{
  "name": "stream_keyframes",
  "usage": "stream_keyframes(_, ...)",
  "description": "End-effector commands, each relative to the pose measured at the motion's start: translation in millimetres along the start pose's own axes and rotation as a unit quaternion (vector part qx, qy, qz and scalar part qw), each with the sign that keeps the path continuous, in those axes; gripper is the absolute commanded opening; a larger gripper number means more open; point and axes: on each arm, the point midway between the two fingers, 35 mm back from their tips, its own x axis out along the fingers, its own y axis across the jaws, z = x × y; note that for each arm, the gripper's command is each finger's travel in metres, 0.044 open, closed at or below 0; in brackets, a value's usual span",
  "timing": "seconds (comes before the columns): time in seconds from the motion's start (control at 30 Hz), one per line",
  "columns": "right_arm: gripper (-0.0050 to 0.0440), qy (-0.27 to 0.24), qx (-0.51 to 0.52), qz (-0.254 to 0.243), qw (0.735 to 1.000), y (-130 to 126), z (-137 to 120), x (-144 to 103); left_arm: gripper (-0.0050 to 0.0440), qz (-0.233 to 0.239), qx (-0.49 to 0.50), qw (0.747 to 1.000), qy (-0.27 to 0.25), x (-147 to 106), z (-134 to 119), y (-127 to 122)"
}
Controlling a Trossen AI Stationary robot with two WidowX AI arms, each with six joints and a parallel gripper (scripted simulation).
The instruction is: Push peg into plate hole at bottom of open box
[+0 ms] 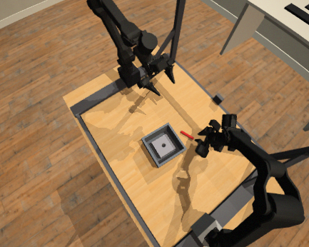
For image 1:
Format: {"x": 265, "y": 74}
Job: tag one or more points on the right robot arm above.
{"x": 130, "y": 36}

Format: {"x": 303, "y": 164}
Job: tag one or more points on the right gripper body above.
{"x": 146, "y": 80}

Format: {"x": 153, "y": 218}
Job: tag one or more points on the white flat plate with hole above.
{"x": 163, "y": 141}

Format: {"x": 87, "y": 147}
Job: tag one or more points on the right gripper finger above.
{"x": 152, "y": 88}
{"x": 169, "y": 73}

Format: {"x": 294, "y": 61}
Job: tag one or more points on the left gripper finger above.
{"x": 203, "y": 132}
{"x": 198, "y": 141}

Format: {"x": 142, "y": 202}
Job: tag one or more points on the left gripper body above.
{"x": 211, "y": 138}

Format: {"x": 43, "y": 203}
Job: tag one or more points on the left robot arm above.
{"x": 270, "y": 210}

